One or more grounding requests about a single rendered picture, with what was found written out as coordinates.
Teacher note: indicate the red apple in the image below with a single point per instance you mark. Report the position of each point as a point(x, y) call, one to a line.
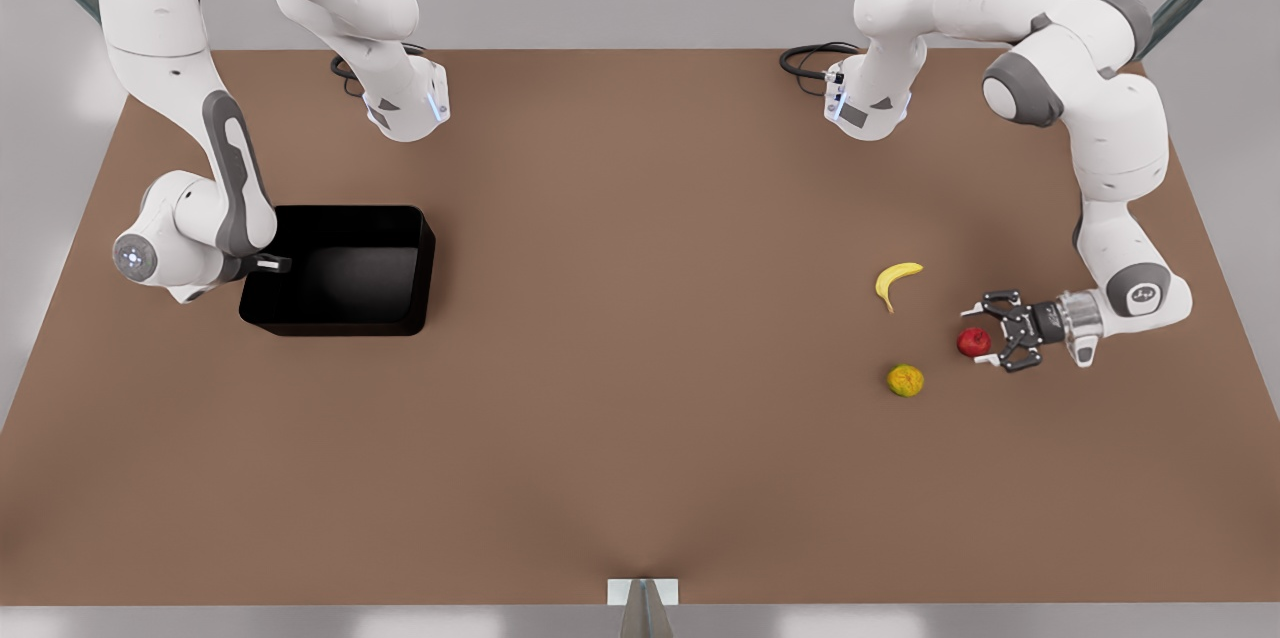
point(973, 343)

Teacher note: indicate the black storage box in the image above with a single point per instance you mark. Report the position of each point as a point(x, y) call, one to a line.
point(345, 278)

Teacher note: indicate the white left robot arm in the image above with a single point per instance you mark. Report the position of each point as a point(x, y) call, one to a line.
point(1115, 133)

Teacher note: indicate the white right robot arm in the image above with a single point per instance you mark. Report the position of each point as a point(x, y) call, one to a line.
point(150, 38)

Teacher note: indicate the yellow banana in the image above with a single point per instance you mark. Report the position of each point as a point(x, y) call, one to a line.
point(889, 278)

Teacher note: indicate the yellow-green orange fruit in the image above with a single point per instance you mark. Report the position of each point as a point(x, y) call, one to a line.
point(905, 380)

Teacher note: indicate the silver frame post with foot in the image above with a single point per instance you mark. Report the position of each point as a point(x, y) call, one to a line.
point(641, 608)

